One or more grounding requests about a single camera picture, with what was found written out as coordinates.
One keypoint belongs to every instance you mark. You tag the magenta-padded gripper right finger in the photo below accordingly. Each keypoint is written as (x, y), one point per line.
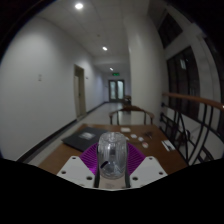
(149, 169)

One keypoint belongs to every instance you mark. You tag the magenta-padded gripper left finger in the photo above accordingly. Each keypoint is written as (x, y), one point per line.
(77, 169)

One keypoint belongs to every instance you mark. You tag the transparent computer mouse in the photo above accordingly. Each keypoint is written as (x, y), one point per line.
(112, 153)

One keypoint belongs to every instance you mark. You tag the small white round piece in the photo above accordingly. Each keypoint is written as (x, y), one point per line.
(133, 135)
(141, 138)
(145, 144)

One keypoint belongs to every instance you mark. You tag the white paper strip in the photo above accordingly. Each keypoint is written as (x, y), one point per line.
(168, 145)

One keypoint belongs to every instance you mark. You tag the small dark object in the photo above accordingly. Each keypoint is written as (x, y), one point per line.
(148, 135)

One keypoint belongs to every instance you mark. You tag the white card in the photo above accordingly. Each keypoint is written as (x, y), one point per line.
(125, 129)

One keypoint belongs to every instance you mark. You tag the wooden armchair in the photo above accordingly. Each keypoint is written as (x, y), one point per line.
(131, 109)

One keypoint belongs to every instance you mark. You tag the beige side door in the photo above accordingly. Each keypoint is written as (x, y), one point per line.
(80, 91)

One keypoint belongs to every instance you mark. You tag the wood-topped black metal railing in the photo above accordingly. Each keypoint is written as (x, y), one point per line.
(193, 98)

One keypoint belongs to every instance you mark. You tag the glazed double door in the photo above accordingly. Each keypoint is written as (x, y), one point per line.
(116, 90)

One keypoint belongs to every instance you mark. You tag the large dark-framed window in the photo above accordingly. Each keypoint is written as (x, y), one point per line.
(183, 83)

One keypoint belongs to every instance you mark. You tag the green exit sign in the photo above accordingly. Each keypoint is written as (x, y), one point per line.
(115, 74)

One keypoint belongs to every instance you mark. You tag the round ceiling lights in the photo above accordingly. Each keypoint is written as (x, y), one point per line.
(79, 6)

